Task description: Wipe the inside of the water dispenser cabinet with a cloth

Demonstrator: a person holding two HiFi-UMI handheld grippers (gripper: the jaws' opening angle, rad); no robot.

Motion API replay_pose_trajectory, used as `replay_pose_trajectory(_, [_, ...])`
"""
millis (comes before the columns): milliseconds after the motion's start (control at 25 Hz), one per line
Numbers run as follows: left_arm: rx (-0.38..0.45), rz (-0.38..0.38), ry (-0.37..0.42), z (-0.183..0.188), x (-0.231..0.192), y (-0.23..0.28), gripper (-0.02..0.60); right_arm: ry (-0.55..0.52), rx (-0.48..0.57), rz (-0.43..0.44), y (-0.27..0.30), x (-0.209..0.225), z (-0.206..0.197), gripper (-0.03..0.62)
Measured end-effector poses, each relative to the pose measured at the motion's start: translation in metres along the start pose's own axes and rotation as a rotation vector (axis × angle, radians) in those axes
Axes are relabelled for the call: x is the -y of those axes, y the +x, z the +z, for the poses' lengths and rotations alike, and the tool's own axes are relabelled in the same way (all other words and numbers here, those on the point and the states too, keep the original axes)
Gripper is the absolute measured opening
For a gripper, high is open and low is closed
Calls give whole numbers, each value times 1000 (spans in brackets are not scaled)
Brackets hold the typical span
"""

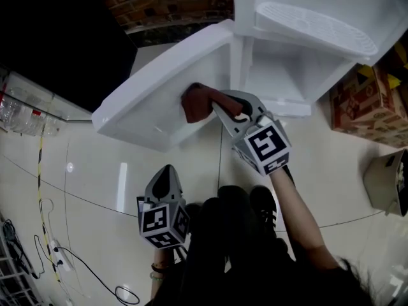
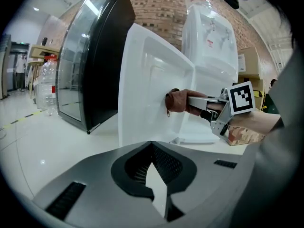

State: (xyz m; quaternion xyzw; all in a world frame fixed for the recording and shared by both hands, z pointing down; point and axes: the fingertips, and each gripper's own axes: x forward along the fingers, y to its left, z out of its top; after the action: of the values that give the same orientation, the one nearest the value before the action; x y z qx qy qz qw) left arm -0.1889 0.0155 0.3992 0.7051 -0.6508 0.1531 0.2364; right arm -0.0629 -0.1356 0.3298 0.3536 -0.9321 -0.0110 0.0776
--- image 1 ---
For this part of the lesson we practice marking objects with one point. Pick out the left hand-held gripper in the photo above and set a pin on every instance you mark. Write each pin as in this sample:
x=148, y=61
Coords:
x=156, y=222

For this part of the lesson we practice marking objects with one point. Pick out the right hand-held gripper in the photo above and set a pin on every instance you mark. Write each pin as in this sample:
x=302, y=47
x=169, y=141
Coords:
x=264, y=145

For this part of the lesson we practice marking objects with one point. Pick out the dark red cloth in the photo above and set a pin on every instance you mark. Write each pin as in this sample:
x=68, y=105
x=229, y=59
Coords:
x=197, y=104

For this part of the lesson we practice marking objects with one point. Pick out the person's right forearm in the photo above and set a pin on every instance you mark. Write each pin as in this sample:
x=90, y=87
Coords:
x=296, y=215

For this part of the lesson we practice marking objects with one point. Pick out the person's left forearm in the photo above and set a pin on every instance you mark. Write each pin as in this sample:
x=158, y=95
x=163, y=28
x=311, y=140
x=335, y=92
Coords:
x=159, y=257

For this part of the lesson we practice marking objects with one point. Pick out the person's black left shoe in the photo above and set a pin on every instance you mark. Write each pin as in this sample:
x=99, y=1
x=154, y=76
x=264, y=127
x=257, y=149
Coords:
x=192, y=212

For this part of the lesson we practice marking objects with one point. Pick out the person's black striped right shoe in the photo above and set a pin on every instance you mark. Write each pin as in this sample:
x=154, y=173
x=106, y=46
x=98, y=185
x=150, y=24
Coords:
x=264, y=206

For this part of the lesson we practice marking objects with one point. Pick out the person's black clothing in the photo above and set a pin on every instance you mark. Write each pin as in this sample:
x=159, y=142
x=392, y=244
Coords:
x=229, y=260

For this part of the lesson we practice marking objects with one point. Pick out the white drip tray grille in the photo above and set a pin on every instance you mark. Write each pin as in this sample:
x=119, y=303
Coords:
x=306, y=24

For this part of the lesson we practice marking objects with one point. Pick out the printed cardboard box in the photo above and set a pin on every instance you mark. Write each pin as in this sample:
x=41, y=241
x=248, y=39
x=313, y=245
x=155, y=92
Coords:
x=360, y=107

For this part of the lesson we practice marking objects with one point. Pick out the beige box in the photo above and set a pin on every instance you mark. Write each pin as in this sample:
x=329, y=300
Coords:
x=379, y=180

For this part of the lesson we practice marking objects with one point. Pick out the group of clear plastic bottles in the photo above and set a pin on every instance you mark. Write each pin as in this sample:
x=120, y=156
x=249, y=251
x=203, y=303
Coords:
x=28, y=110

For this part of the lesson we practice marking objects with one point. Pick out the large black panel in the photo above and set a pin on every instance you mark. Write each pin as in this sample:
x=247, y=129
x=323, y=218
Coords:
x=63, y=37

